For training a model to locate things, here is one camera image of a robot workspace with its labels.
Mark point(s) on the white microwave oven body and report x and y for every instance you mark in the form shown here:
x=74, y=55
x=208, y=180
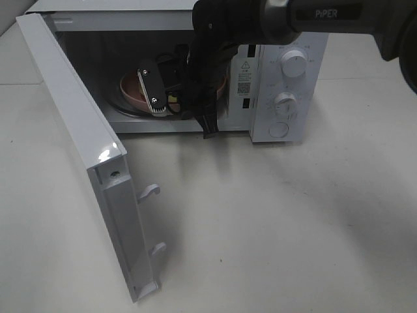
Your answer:
x=109, y=65

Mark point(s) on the glass microwave turntable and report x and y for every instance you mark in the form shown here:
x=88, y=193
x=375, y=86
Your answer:
x=116, y=100

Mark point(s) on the upper white power knob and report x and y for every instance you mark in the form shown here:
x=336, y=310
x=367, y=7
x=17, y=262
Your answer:
x=294, y=63

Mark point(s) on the white microwave door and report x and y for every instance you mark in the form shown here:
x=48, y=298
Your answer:
x=100, y=154

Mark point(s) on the round white door button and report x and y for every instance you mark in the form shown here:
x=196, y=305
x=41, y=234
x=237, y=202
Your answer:
x=279, y=130

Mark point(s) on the pink round plate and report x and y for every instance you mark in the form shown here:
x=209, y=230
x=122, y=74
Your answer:
x=132, y=92

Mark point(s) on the white timer knob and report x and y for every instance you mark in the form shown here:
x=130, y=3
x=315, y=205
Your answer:
x=285, y=104

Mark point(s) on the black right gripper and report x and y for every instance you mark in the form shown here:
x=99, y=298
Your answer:
x=193, y=74

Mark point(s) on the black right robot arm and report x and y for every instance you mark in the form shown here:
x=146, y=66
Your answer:
x=309, y=19

